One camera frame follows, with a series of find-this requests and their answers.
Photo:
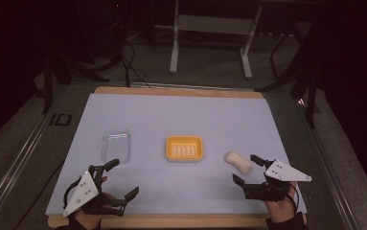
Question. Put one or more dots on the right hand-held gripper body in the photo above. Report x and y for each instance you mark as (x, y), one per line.
(285, 172)

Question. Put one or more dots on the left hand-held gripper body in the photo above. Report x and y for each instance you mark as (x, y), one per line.
(83, 190)

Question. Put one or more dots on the cream soap bar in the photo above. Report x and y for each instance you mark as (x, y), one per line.
(238, 162)

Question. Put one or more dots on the clear plastic soap dish lid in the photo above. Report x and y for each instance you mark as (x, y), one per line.
(116, 146)

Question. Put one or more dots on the yellow soap dish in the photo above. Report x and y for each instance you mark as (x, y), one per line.
(184, 149)

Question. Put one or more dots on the person's left hand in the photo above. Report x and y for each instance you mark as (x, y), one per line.
(90, 219)

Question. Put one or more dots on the person's right hand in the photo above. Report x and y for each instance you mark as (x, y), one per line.
(281, 211)

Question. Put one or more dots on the light purple table mat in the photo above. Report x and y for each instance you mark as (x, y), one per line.
(178, 121)

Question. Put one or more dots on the black metal stand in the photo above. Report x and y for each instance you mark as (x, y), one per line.
(72, 68)
(309, 80)

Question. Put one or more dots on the black chair leg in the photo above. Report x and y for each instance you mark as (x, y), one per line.
(278, 54)

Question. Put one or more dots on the metal floor rail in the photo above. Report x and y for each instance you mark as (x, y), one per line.
(15, 166)
(331, 172)

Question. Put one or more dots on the white metal table frame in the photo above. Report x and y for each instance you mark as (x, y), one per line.
(216, 25)

